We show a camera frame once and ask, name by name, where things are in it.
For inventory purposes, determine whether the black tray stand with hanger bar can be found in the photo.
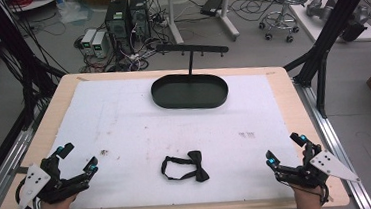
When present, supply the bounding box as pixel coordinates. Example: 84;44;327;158
147;39;235;114

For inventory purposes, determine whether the slim black computer tower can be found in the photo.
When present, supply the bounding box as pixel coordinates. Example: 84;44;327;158
128;0;152;41

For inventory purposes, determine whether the tangle of floor cables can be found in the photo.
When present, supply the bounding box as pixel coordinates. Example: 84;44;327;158
72;16;176;76

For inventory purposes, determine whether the white table mat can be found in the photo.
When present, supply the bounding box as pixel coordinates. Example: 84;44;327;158
39;64;305;209

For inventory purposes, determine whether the black bow tie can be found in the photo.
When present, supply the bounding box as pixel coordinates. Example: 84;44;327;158
159;149;211;187

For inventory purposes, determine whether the black metal frame with cables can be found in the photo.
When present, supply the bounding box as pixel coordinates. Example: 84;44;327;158
0;0;73;134

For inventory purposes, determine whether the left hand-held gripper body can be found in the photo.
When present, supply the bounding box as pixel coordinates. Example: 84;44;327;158
11;155;84;209

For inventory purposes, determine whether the aluminium rail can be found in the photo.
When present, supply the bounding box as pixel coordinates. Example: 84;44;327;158
0;104;55;209
291;69;371;209

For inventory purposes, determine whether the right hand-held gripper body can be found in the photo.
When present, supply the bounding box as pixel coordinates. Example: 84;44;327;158
275;137;364;209

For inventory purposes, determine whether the clear plastic bag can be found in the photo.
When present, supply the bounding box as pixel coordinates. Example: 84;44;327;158
55;0;96;26

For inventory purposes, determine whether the black cable on floor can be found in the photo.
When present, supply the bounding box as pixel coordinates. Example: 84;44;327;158
226;0;283;25

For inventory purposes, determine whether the black metal frame strut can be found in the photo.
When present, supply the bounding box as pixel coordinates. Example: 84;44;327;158
278;0;371;122

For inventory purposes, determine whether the white desk leg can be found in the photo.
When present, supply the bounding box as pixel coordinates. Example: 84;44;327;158
215;0;242;44
164;0;185;47

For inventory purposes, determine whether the large black computer tower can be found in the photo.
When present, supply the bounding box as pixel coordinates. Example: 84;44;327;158
102;0;134;56

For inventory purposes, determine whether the round white table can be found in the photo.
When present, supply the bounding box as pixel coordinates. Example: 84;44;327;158
7;0;65;14

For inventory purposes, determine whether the person's right hand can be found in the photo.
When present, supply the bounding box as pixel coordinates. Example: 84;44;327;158
289;179;327;209

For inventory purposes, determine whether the grey bench power supply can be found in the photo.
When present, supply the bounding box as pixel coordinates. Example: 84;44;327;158
90;30;110;60
79;27;100;57

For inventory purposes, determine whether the flat black device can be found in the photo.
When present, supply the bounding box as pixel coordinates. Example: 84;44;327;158
198;0;226;18

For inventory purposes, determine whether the white platform board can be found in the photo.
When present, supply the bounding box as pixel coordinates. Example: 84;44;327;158
288;0;371;48

